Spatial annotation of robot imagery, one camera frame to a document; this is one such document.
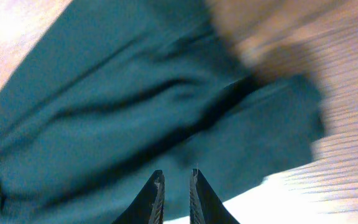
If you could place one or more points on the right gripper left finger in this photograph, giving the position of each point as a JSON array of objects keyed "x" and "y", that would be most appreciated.
[{"x": 148, "y": 205}]

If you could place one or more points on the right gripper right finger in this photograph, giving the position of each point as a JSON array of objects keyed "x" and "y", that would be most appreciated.
[{"x": 205, "y": 205}]

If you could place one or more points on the black t-shirt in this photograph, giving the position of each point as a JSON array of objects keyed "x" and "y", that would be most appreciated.
[{"x": 115, "y": 90}]

